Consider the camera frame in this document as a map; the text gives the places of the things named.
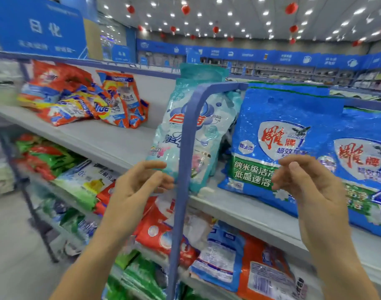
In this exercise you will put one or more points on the person's left hand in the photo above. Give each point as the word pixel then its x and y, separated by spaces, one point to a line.
pixel 137 196

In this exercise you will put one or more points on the person's right hand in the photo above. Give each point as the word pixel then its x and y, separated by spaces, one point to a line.
pixel 315 196

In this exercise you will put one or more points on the grey metal shelf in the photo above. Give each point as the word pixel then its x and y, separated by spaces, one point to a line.
pixel 109 143

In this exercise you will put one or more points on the orange OMO detergent bag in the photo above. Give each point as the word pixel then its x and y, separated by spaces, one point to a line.
pixel 53 81

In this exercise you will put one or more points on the large blue hanging sign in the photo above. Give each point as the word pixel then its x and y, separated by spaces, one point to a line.
pixel 123 54

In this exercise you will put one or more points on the small blue hanging sign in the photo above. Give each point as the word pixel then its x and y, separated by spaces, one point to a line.
pixel 193 56

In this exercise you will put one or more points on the blue beige column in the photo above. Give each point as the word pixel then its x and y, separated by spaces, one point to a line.
pixel 93 34

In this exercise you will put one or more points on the rows of small red lanterns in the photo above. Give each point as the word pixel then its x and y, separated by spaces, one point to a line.
pixel 131 8

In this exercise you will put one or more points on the large red paper lantern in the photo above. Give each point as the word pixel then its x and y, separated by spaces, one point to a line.
pixel 186 9
pixel 292 8

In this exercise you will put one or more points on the blue aisle sign board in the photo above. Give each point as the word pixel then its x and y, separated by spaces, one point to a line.
pixel 40 25

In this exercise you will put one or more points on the blue wall sign band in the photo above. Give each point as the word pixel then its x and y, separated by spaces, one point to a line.
pixel 272 56

